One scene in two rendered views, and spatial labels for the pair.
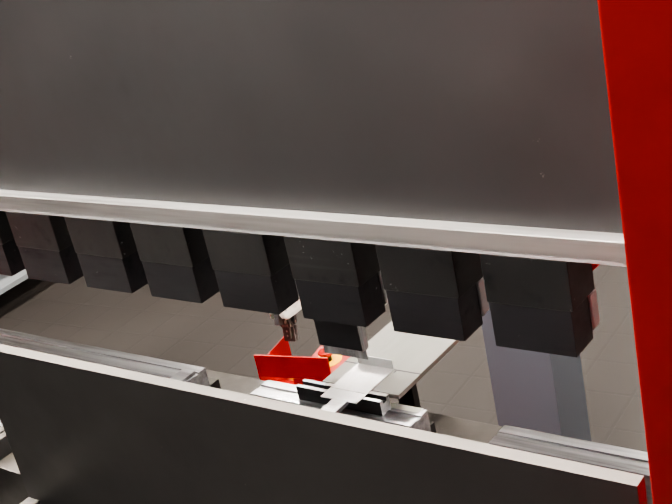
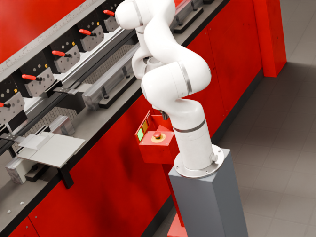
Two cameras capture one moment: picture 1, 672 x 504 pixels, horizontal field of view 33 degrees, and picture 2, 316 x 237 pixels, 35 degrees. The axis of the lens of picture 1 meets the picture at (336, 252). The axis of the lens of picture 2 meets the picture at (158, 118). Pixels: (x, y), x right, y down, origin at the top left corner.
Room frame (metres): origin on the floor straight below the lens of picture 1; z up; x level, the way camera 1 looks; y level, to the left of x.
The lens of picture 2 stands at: (2.48, -1.92, 2.21)
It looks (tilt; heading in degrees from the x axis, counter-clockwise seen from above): 34 degrees down; 91
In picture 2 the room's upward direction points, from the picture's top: 17 degrees counter-clockwise
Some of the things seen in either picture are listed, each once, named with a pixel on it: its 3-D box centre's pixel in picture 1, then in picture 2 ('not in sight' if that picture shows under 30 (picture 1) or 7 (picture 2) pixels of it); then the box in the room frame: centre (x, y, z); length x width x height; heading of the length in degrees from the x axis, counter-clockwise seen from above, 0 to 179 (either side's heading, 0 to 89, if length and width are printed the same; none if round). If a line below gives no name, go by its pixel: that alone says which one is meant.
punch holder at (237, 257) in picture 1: (255, 262); (32, 74); (1.97, 0.15, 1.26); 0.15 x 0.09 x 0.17; 50
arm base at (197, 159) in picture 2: not in sight; (194, 142); (2.56, -0.45, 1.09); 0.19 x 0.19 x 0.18
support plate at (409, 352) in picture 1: (396, 356); (51, 148); (1.97, -0.07, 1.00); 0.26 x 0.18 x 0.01; 140
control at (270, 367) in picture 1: (311, 372); (161, 136); (2.45, 0.12, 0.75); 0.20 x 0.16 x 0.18; 61
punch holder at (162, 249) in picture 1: (180, 254); (59, 51); (2.10, 0.31, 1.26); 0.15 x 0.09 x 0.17; 50
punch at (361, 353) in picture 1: (341, 333); (16, 120); (1.86, 0.02, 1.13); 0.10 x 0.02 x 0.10; 50
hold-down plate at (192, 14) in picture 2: not in sight; (188, 19); (2.81, 1.06, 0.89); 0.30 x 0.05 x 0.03; 50
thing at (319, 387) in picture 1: (342, 396); (33, 140); (1.88, 0.05, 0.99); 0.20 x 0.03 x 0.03; 50
